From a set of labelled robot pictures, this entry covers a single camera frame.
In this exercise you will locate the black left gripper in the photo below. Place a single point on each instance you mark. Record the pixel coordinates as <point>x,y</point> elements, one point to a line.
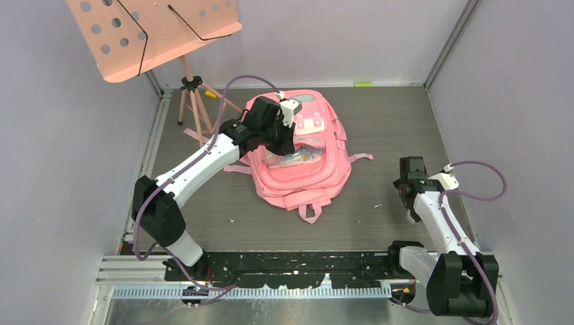
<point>286,145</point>

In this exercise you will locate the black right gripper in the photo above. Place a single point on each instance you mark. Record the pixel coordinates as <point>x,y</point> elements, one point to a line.
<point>414,215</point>

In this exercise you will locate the blue correction tape pack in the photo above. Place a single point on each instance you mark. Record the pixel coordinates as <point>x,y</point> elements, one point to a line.
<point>303,155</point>

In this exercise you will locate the pink student backpack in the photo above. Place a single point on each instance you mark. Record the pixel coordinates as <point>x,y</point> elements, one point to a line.
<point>308,187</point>

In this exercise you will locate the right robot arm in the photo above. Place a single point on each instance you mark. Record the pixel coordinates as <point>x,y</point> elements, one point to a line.
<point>460,280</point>

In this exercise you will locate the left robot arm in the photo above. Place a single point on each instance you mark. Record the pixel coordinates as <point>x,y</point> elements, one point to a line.
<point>157,202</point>

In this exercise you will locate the pink music stand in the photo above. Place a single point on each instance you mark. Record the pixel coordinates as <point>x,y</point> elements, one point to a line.
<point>128,38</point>

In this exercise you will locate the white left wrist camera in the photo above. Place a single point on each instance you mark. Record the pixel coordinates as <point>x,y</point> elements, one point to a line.
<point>289,108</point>

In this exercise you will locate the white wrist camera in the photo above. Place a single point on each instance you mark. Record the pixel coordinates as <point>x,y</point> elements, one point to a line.
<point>289,108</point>
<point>446,178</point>

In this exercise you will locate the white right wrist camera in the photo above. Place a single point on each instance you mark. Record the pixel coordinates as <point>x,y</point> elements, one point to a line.
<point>446,178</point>

